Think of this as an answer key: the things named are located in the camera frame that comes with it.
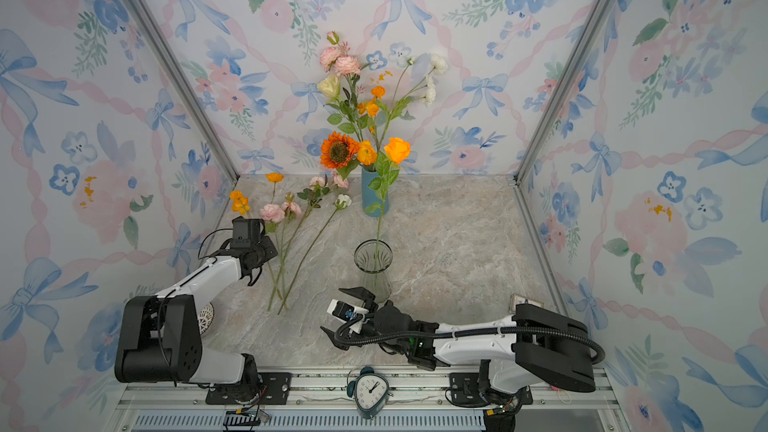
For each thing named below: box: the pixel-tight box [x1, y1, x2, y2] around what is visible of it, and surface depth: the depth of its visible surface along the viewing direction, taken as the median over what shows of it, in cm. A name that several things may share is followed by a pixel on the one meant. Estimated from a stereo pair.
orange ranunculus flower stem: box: [365, 137, 411, 270], surface depth 72 cm
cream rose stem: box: [317, 75, 362, 141], surface depth 87 cm
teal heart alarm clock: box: [347, 366, 394, 419], surface depth 72 cm
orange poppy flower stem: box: [357, 86, 386, 166], surface depth 86 cm
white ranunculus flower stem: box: [382, 55, 449, 139], surface depth 89 cm
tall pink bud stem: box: [320, 31, 362, 133], surface depth 83 cm
